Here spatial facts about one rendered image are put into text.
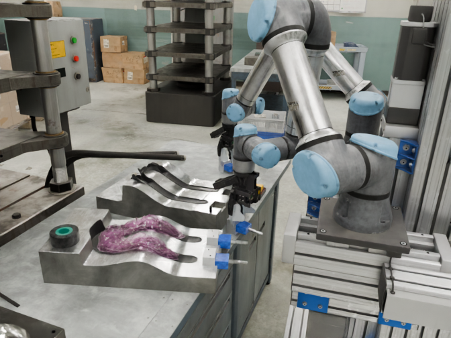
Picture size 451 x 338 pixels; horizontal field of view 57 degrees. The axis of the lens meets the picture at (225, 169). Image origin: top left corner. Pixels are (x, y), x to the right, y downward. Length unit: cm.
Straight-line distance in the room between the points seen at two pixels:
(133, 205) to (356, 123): 86
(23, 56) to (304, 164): 136
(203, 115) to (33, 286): 426
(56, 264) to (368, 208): 86
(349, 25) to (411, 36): 644
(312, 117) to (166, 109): 457
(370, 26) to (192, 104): 362
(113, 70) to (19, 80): 652
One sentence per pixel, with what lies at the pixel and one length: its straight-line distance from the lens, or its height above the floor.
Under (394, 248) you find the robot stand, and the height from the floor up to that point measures 103.
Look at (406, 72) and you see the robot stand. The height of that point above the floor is 140.
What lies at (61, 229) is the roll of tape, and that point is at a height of 94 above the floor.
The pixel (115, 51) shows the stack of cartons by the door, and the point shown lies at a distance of 812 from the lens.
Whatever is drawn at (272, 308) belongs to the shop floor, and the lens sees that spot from 243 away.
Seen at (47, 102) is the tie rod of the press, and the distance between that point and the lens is 180.
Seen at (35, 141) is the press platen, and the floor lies 103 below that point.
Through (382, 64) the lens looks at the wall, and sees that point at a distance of 782.
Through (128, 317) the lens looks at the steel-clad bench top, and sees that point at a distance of 118.
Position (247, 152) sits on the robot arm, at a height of 114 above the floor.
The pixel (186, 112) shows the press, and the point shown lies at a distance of 543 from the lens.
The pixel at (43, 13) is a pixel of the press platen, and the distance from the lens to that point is 173.
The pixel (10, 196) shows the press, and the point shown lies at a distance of 196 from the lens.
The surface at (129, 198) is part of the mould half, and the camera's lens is 158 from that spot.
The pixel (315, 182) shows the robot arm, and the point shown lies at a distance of 97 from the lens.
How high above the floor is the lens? 159
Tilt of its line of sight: 23 degrees down
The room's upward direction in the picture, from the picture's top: 1 degrees clockwise
